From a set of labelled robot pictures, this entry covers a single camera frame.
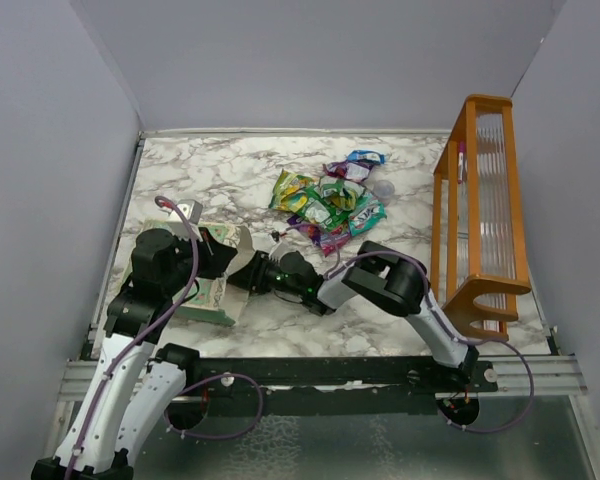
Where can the small clear plastic cup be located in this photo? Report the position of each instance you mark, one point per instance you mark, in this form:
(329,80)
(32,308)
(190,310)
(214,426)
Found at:
(384,189)

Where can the green yellow snack packet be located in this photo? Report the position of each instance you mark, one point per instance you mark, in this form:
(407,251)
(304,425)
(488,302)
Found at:
(287,184)

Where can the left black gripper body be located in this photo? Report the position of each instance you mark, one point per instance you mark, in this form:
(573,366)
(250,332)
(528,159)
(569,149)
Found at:
(181,277)

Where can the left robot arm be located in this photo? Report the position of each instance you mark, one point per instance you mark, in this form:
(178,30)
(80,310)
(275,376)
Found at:
(116,415)

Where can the green white snack packet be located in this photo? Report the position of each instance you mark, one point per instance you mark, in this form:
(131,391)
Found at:
(311,206)

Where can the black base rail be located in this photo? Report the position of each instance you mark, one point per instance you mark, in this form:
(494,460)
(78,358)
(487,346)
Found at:
(320,386)

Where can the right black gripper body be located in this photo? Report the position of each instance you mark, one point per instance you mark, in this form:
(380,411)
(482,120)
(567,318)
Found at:
(270,275)

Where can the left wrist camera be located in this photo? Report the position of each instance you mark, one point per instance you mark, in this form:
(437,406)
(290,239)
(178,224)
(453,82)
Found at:
(191,210)

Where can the blue snack packet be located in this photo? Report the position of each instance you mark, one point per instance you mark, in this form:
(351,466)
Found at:
(367,157)

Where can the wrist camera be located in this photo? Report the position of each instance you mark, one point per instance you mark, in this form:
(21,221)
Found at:
(281,247)
(191,210)

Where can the pink white marker pen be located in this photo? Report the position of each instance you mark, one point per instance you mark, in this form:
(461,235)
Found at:
(461,163)

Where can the purple red snack packet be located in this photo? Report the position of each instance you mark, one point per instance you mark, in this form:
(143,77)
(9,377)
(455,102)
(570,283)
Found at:
(352,171)

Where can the teal snack packet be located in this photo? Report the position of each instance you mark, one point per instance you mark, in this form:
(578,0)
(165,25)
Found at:
(366,217)

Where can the orange wooden rack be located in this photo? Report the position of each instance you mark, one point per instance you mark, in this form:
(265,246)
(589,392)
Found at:
(479,266)

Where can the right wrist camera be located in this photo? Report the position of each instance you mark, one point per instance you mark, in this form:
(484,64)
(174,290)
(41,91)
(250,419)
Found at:
(281,247)

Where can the green yellow small packet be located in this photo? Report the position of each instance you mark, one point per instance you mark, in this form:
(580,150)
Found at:
(343,194)

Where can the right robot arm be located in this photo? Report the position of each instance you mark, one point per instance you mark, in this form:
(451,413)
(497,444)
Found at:
(394,282)

